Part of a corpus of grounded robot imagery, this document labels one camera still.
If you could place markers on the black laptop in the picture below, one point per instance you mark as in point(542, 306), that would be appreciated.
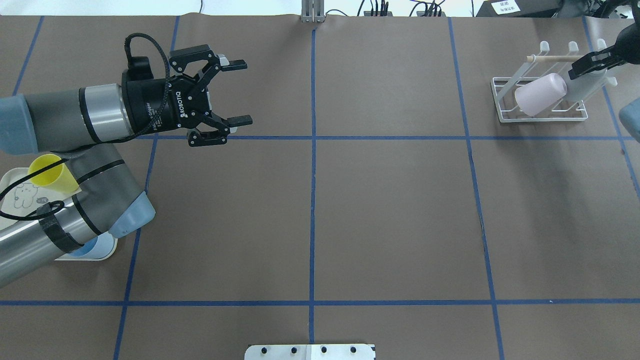
point(518, 8)

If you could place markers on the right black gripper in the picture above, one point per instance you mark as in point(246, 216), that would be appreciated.
point(631, 42)

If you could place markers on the grey plastic cup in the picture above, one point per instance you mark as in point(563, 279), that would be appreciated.
point(580, 88)

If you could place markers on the aluminium frame post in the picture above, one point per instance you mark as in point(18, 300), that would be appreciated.
point(313, 11)

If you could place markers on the white pedestal column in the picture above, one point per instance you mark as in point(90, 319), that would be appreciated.
point(336, 351)

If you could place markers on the cream plastic tray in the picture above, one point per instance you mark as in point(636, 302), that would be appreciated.
point(26, 198)

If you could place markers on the white wire cup rack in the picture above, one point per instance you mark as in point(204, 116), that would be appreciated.
point(535, 66)

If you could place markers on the yellow plastic cup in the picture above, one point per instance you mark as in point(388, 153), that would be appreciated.
point(58, 178)

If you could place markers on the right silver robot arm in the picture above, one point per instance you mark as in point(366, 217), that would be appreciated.
point(630, 116)

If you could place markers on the pink plastic cup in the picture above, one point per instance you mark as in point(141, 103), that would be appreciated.
point(538, 95)

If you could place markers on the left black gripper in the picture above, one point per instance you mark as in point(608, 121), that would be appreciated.
point(150, 105)

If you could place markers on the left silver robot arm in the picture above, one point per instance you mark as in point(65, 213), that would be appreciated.
point(81, 126)

